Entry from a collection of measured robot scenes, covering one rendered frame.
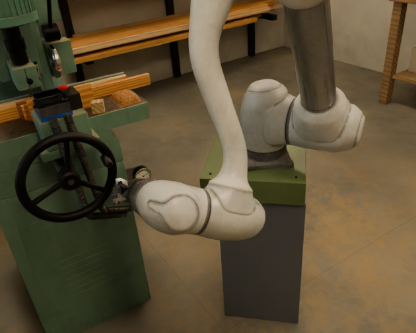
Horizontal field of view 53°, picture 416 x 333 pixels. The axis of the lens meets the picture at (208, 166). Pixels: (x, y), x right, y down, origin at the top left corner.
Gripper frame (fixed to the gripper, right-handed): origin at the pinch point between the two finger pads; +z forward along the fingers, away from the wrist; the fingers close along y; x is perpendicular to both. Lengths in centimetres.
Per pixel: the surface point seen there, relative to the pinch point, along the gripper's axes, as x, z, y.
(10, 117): -25, 41, 20
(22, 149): -14.7, 27.9, 20.0
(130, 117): -15.0, 27.8, -15.9
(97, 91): -26.1, 40.3, -10.5
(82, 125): -17.4, 16.8, 2.5
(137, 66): -41, 293, -116
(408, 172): 66, 57, -184
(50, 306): 46, 50, 28
